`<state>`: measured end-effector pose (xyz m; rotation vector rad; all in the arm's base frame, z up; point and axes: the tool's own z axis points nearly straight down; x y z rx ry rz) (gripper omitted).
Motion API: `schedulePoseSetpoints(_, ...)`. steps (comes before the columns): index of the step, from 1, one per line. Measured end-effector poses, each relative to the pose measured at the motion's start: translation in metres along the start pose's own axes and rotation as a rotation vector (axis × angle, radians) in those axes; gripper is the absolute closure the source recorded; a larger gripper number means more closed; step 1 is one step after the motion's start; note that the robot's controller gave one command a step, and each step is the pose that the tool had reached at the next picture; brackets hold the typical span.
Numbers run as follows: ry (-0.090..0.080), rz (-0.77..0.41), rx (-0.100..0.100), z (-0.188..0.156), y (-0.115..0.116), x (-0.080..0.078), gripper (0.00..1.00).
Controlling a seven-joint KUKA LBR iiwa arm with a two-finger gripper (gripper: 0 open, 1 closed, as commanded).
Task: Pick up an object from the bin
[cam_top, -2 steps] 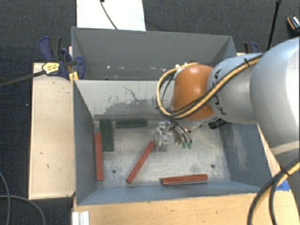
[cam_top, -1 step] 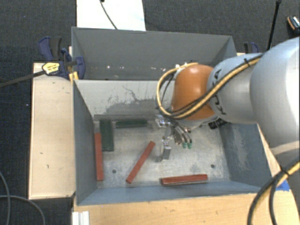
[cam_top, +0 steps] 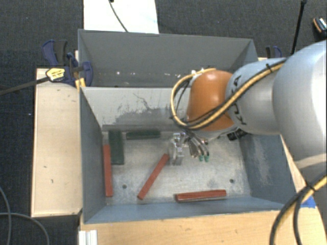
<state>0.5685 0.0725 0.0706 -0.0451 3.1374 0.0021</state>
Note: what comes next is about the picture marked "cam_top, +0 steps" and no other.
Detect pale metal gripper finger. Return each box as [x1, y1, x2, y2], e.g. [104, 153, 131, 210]
[168, 139, 177, 164]
[176, 146, 185, 166]

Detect grey metal bin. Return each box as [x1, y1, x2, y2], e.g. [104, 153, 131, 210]
[77, 29, 298, 225]

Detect red-brown flat block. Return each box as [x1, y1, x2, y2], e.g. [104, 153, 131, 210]
[174, 189, 228, 204]
[136, 153, 171, 201]
[102, 144, 114, 198]

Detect dark green flat block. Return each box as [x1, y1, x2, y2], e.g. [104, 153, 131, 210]
[108, 130, 125, 166]
[125, 129, 161, 140]

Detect pale wood board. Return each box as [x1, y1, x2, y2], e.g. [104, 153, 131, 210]
[30, 67, 83, 218]

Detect black cylinder on white bracket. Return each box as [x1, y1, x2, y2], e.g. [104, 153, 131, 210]
[226, 128, 248, 141]

